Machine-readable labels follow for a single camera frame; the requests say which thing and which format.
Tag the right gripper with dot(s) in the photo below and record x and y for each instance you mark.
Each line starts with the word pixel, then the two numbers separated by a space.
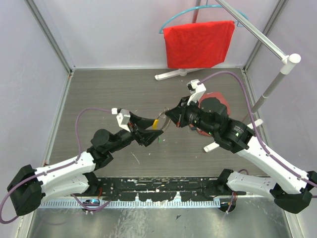
pixel 178 113

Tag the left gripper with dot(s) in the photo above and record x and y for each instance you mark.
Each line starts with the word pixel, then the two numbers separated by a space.
pixel 146 137

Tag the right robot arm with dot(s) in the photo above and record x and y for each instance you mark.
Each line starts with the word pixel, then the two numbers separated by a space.
pixel 288 186

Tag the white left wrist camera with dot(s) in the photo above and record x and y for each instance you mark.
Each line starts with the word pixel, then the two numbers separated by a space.
pixel 123 118

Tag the grey slotted cable duct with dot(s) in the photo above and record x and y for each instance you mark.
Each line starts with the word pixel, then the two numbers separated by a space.
pixel 72 203

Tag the bright red cloth on hanger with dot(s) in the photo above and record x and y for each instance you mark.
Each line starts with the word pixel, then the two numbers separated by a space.
pixel 198 45

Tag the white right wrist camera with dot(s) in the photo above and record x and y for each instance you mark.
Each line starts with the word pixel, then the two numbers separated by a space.
pixel 197 90

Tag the white clothes rack stand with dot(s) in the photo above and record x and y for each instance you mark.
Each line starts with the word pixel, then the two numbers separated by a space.
pixel 281 114

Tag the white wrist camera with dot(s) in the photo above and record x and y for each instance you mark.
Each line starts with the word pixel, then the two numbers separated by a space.
pixel 197 90
pixel 123 118

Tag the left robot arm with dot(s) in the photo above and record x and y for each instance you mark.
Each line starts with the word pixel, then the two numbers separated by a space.
pixel 33 186

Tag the dark red crumpled shirt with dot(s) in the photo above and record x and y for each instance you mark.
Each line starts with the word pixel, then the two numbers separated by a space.
pixel 218 96

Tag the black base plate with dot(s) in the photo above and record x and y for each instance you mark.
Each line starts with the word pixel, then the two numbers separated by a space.
pixel 158 188

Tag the teal clothes hanger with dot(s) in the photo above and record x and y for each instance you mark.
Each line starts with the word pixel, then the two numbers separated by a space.
pixel 196 9

